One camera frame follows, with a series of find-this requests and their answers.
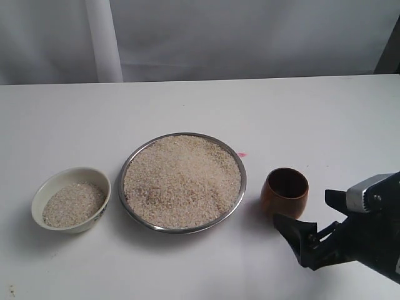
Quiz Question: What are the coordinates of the dark stand at right edge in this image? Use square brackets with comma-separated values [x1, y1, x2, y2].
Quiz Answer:
[373, 13, 399, 74]

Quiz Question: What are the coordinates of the rice in steel pan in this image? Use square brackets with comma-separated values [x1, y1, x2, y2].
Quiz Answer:
[122, 135, 242, 229]

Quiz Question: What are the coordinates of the brown wooden cup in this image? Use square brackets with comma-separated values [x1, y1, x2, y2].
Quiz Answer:
[260, 167, 309, 219]

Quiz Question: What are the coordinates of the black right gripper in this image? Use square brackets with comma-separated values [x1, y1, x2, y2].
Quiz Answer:
[272, 172, 399, 281]

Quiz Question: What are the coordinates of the white ceramic bowl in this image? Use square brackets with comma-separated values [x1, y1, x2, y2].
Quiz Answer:
[31, 167, 112, 234]

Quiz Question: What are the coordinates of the white backdrop curtain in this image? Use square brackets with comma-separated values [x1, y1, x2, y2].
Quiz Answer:
[1, 1, 399, 84]

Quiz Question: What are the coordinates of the rice in white bowl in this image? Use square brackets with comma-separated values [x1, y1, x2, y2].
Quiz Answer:
[42, 182, 106, 228]

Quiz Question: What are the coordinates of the stainless steel round pan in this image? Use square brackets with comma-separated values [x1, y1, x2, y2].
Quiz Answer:
[118, 132, 247, 234]

